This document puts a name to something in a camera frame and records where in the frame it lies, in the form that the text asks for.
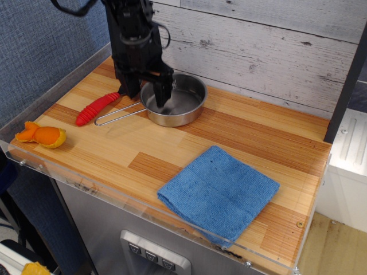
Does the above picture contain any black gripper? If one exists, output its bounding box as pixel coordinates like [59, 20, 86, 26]
[111, 21, 175, 109]

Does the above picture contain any stainless steel pot with handle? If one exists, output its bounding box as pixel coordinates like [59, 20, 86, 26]
[94, 73, 208, 127]

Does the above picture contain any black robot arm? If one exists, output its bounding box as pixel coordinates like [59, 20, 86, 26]
[104, 1, 174, 107]

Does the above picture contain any folded blue cloth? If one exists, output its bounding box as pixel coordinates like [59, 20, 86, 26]
[157, 146, 280, 249]

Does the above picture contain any yellow cloth object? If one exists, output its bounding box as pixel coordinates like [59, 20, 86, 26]
[21, 262, 51, 275]

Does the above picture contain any orange plush fish toy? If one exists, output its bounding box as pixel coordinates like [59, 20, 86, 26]
[15, 121, 67, 149]

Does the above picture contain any stainless steel cabinet front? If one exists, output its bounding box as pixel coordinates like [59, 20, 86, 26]
[57, 181, 260, 274]

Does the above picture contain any silver button control panel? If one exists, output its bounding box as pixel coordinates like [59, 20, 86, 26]
[120, 230, 192, 274]

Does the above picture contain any clear acrylic front guard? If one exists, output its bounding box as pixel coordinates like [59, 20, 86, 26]
[1, 142, 315, 274]

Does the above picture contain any white ribbed appliance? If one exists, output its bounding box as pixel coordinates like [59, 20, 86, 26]
[315, 109, 366, 232]

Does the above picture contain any red-handled metal spoon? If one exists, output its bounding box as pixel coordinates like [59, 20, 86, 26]
[75, 92, 126, 127]

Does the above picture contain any black sleeved cable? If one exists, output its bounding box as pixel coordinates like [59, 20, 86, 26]
[50, 0, 97, 17]

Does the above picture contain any dark right vertical post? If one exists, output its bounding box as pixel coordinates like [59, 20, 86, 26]
[323, 30, 366, 144]

